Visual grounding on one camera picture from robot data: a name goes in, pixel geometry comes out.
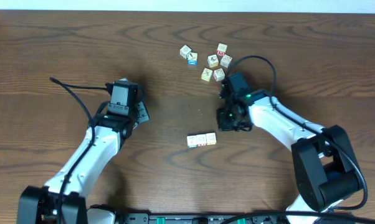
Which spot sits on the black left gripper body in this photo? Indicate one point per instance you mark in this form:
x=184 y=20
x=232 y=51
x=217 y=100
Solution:
x=139 y=113

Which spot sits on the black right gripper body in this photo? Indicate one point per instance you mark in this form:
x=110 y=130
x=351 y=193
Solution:
x=229 y=119

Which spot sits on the wooden block yellow edge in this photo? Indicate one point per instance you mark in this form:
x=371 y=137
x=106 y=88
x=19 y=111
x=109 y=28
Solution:
x=211 y=138

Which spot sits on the wooden block red letter U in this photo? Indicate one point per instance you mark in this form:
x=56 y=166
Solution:
x=201 y=140

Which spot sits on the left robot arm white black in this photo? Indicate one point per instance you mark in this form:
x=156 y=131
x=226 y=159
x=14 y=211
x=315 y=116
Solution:
x=62 y=199

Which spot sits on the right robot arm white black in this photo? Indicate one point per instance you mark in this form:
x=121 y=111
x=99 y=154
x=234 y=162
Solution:
x=326 y=169

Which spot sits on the plain wooden block letter J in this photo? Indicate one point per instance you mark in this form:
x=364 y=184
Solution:
x=219 y=74

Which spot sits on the wooden block yellow border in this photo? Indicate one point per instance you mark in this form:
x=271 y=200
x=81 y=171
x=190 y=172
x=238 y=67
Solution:
x=206 y=74

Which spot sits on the wooden block green letter side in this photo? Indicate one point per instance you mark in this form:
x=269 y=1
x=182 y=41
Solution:
x=226 y=61

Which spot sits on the wooden block yellow letter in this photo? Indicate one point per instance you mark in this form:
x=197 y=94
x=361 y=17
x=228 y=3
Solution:
x=213 y=61

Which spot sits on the wooden block red letter M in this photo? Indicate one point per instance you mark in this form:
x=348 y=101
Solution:
x=221 y=49

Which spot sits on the wooden block blue letter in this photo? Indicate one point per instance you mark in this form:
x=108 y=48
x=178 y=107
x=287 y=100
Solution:
x=192 y=58

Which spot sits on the wooden block green side far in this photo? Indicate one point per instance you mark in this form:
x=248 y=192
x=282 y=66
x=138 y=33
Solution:
x=185 y=51

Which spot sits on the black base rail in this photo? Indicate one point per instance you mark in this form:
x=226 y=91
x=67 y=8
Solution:
x=187 y=218

